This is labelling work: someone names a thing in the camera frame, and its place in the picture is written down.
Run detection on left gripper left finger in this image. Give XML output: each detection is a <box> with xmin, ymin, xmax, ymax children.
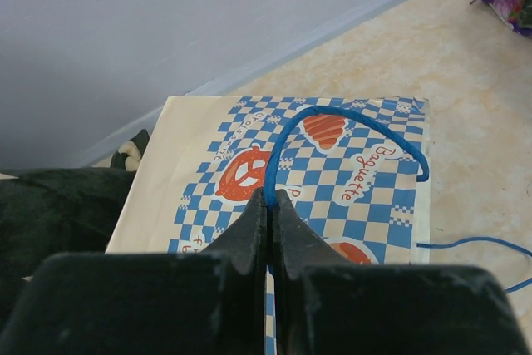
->
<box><xmin>1</xmin><ymin>190</ymin><xmax>267</xmax><ymax>354</ymax></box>

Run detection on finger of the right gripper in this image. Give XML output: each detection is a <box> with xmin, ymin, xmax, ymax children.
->
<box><xmin>517</xmin><ymin>0</ymin><xmax>531</xmax><ymax>29</ymax></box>

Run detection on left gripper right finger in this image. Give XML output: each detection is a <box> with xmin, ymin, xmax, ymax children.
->
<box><xmin>272</xmin><ymin>190</ymin><xmax>529</xmax><ymax>354</ymax></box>

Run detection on blue checkered paper bag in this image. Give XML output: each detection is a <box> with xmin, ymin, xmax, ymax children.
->
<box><xmin>106</xmin><ymin>95</ymin><xmax>532</xmax><ymax>355</ymax></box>

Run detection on black floral blanket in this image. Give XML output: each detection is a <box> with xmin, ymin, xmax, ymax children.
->
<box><xmin>1</xmin><ymin>130</ymin><xmax>150</xmax><ymax>323</ymax></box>

